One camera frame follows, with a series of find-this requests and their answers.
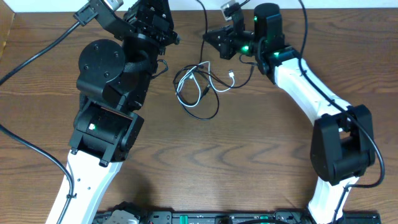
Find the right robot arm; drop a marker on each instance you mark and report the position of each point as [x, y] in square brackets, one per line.
[342, 146]

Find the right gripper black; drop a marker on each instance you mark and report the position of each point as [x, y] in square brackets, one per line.
[226, 46]

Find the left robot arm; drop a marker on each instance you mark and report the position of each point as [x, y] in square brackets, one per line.
[113, 82]

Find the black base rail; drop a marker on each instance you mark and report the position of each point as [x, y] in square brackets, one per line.
[127, 212]

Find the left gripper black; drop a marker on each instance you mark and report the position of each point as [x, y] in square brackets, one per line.
[152, 15]

